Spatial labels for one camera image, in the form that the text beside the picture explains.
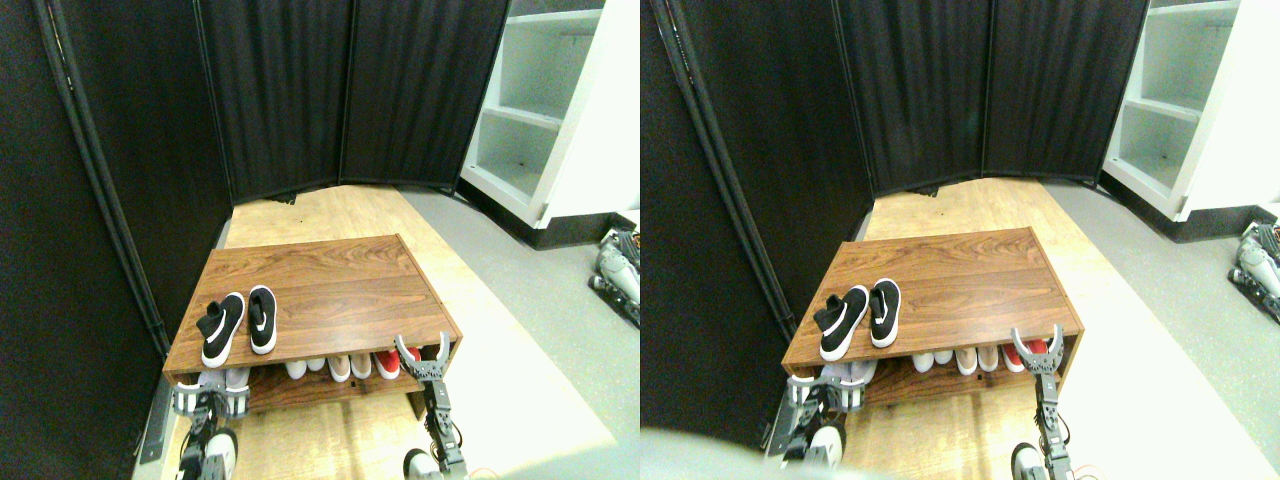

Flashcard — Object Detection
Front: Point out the brown shoe rack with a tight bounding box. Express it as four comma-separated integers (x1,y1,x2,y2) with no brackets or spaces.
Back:
782,228,1084,444
163,235,463,449

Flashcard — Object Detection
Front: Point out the grey curtain stand foot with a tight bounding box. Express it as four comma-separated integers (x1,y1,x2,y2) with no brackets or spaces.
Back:
138,382,173,464
765,405,795,458

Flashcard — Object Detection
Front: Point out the white shelf unit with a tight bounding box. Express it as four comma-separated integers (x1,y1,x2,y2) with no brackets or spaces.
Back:
460,0,640,251
1100,0,1280,244

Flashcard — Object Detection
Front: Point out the black shoe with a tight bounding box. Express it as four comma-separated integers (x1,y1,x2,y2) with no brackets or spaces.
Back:
197,293,246,369
813,286,870,362
868,279,901,349
247,286,278,356

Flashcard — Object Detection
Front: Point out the black curtain stand pole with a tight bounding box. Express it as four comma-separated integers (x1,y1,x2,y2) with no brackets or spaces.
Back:
35,0,169,357
645,0,798,346

